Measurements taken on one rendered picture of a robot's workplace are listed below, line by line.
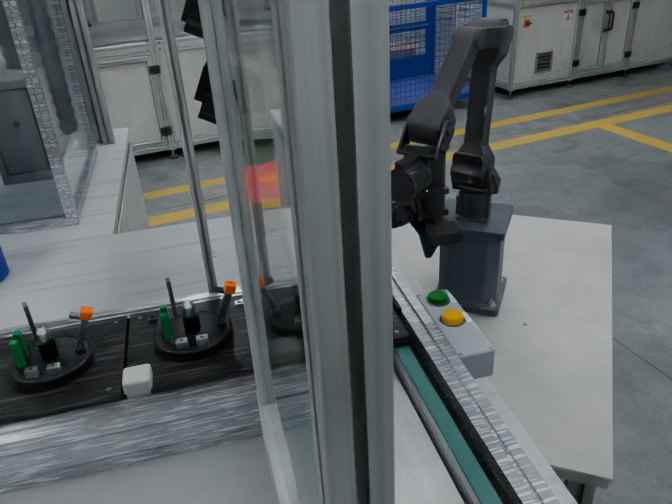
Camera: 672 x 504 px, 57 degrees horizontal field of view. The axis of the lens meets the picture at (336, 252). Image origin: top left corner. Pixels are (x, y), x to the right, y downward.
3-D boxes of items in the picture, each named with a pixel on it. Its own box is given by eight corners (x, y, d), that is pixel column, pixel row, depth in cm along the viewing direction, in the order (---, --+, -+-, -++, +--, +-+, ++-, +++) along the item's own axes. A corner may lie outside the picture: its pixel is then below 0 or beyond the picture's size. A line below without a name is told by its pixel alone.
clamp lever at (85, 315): (86, 342, 109) (94, 306, 106) (85, 349, 107) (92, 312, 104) (65, 340, 107) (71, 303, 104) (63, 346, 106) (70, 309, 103)
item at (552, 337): (609, 234, 168) (611, 224, 166) (610, 492, 95) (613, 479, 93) (366, 207, 191) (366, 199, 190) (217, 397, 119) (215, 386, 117)
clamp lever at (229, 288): (225, 316, 113) (236, 281, 110) (226, 322, 112) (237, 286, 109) (206, 313, 112) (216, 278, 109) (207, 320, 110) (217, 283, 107)
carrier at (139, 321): (252, 300, 126) (244, 247, 120) (271, 373, 105) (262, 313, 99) (131, 323, 121) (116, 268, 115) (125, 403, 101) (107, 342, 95)
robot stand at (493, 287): (506, 282, 143) (513, 204, 134) (497, 317, 132) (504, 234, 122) (444, 274, 148) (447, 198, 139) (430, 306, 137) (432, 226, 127)
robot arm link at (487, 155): (478, 16, 117) (463, 16, 112) (515, 18, 113) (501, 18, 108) (460, 180, 129) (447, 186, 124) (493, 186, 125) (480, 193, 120)
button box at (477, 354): (446, 312, 127) (447, 287, 124) (493, 376, 109) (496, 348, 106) (414, 318, 126) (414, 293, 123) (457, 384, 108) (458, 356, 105)
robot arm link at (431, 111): (473, 31, 118) (459, -9, 109) (514, 33, 114) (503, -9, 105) (416, 161, 112) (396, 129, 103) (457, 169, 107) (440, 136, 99)
